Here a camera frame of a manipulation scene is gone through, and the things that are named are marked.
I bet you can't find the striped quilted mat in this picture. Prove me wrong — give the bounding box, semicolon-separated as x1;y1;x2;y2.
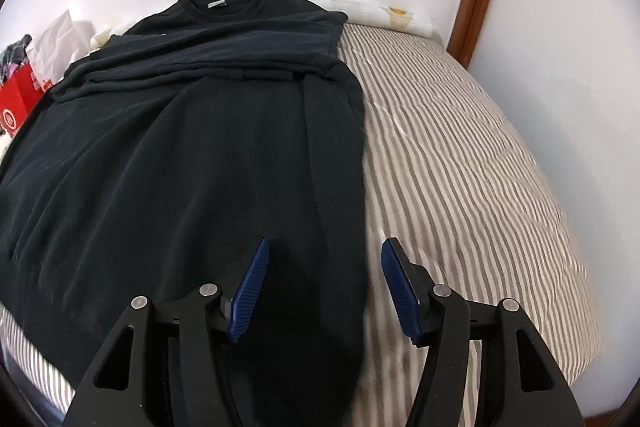
0;22;603;427

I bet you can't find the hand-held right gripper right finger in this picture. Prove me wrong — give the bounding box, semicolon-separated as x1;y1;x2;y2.
380;237;586;427

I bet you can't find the dark plaid cloth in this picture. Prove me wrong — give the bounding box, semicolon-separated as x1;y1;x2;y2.
0;34;33;80

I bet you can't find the black sweatshirt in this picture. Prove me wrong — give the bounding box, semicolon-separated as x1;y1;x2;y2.
0;0;373;427

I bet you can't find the red paper shopping bag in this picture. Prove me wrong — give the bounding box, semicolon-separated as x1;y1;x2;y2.
0;62;53;140

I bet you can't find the white plastic bag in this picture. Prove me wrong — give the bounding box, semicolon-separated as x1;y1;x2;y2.
25;9;96;80

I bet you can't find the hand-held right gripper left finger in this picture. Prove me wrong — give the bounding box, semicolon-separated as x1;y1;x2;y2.
62;237;271;427

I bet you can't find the rolled white printed cloth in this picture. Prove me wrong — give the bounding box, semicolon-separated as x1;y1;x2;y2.
90;0;438;48

